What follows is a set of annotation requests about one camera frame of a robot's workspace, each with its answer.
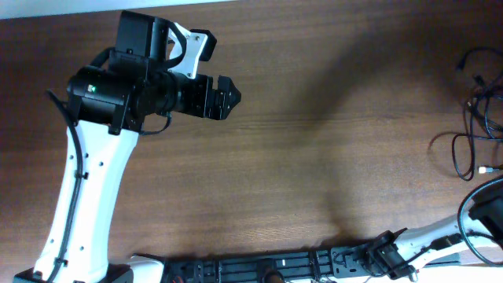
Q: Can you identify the thin black USB cable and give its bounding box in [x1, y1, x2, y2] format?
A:
[450, 97, 503, 182]

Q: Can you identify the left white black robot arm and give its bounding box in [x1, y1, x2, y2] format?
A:
[14, 11, 241, 282]

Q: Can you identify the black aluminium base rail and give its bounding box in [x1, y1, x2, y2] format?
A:
[129, 245, 461, 283]

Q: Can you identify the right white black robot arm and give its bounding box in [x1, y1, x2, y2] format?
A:
[362, 177, 502, 280]

